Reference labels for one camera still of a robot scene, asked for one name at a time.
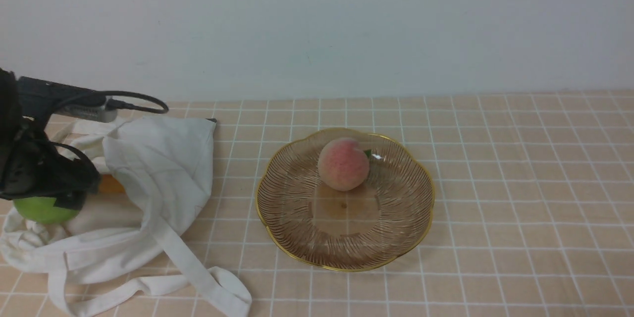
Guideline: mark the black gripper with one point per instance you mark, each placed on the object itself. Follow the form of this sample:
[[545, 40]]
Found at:
[[30, 163]]

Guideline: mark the green apple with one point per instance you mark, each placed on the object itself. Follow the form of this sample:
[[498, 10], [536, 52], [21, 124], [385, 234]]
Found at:
[[48, 210]]

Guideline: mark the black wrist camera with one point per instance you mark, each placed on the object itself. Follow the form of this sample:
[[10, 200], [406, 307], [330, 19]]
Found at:
[[41, 99]]

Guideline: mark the white canvas tote bag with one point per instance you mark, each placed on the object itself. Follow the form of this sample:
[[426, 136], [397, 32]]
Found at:
[[165, 165]]

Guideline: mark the pink peach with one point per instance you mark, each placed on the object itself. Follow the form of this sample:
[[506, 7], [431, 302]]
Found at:
[[343, 165]]

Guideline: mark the orange fruit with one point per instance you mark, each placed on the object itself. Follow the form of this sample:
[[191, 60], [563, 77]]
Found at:
[[110, 185]]

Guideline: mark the amber glass fruit plate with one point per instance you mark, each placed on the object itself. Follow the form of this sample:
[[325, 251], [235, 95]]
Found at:
[[362, 229]]

